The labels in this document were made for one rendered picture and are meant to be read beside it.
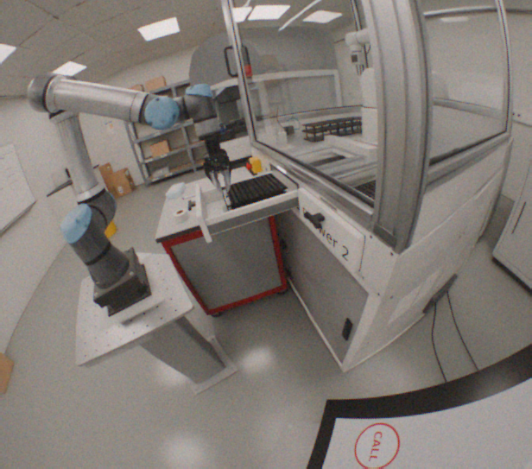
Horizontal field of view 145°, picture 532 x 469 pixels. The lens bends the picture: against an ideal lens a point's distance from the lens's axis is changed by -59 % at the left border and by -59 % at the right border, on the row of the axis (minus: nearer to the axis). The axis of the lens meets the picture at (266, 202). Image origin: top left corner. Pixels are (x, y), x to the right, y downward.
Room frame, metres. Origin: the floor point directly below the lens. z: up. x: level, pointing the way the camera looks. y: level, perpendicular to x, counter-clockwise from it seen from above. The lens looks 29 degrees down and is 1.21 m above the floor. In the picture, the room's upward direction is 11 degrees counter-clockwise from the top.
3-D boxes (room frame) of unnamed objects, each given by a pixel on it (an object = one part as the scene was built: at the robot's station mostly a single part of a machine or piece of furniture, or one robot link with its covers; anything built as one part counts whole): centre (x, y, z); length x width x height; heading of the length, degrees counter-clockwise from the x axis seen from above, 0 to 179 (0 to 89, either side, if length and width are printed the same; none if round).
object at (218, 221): (0.71, 0.03, 0.86); 0.40 x 0.26 x 0.06; 103
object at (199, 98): (0.63, 0.13, 1.24); 0.09 x 0.08 x 0.11; 104
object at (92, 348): (0.39, 0.56, 0.70); 0.45 x 0.44 x 0.12; 122
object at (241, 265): (1.06, 0.31, 0.38); 0.62 x 0.58 x 0.76; 13
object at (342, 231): (0.43, -0.15, 0.87); 0.29 x 0.02 x 0.11; 13
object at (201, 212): (0.66, 0.24, 0.87); 0.29 x 0.02 x 0.11; 13
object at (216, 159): (0.63, 0.13, 1.08); 0.09 x 0.08 x 0.12; 13
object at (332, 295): (0.79, -0.55, 0.40); 1.03 x 0.95 x 0.80; 13
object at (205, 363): (0.40, 0.54, 0.38); 0.30 x 0.30 x 0.76; 32
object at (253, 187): (0.71, 0.04, 0.87); 0.22 x 0.18 x 0.06; 103
